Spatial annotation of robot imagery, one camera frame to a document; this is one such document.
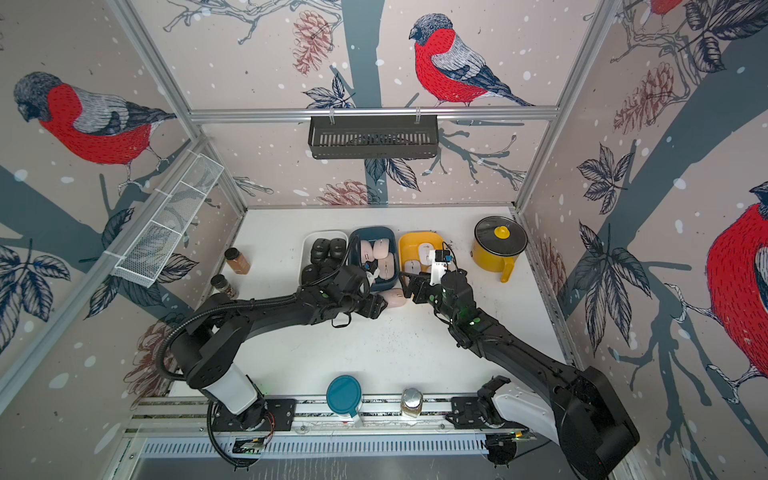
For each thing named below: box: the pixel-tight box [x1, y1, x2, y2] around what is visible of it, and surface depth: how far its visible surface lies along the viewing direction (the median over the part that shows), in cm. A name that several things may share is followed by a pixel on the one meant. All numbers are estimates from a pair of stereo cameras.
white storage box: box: [299, 230, 349, 287], surface depth 103 cm
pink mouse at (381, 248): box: [373, 238, 390, 259], surface depth 106 cm
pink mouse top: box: [380, 288, 406, 307], surface depth 94 cm
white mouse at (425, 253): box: [418, 242, 434, 265], surface depth 107 cm
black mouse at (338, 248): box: [330, 238, 347, 259], surface depth 103 cm
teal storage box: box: [348, 226, 399, 291], surface depth 105 cm
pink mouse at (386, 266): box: [378, 252, 395, 280], surface depth 102 cm
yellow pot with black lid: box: [471, 215, 529, 283], surface depth 97 cm
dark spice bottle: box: [210, 274, 236, 298], surface depth 91 cm
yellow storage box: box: [398, 232, 444, 290], surface depth 108 cm
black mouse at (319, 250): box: [310, 238, 331, 264], surface depth 103 cm
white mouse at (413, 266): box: [404, 260, 422, 275], surface depth 103 cm
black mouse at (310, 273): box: [302, 264, 319, 285], surface depth 97 cm
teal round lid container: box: [326, 374, 362, 418], surface depth 72 cm
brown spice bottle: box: [224, 247, 251, 275], surface depth 98 cm
